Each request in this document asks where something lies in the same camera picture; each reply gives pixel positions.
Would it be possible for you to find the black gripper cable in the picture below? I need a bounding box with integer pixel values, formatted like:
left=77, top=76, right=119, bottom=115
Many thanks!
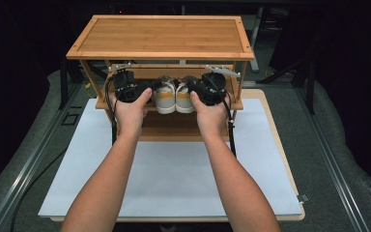
left=104, top=76, right=118, bottom=147
left=202, top=72, right=238, bottom=159

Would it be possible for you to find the aluminium floor rail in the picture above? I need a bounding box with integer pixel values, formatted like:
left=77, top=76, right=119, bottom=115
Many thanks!
left=0, top=82, right=83, bottom=232
left=293, top=86, right=371, bottom=232

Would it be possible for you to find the person's right hand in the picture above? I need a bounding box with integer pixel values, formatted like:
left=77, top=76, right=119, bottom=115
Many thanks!
left=189, top=90, right=232, bottom=140

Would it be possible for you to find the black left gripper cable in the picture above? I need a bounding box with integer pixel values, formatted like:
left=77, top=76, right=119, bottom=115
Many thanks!
left=104, top=76, right=118, bottom=147

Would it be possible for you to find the black floor cable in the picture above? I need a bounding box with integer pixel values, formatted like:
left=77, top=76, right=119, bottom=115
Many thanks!
left=10, top=148, right=68, bottom=232

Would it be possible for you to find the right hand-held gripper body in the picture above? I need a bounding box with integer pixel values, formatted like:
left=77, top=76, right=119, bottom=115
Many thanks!
left=191, top=64, right=242, bottom=107

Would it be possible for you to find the person's left hand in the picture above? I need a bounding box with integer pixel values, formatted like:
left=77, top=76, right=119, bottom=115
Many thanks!
left=110, top=87, right=154, bottom=139

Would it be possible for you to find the wooden three-tier shoe rack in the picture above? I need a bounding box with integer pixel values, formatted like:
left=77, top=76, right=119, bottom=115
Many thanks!
left=66, top=14, right=255, bottom=143

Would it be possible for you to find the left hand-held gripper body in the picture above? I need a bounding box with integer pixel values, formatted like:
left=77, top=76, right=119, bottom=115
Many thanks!
left=107, top=62, right=155, bottom=104

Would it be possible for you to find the black frame post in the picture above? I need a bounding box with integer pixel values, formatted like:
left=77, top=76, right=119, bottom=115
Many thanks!
left=304, top=57, right=317, bottom=114
left=59, top=56, right=71, bottom=110

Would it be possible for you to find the white sneaker with orange heel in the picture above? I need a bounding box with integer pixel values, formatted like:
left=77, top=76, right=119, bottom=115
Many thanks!
left=153, top=75, right=177, bottom=115
left=175, top=75, right=196, bottom=114

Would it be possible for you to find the grey metal stand post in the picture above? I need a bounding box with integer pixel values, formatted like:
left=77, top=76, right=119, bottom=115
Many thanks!
left=248, top=7, right=265, bottom=73

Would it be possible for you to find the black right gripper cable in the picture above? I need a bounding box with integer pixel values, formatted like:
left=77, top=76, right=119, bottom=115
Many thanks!
left=202, top=72, right=238, bottom=159

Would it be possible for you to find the white table mat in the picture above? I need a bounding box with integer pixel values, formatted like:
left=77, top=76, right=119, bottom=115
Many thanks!
left=38, top=98, right=303, bottom=218

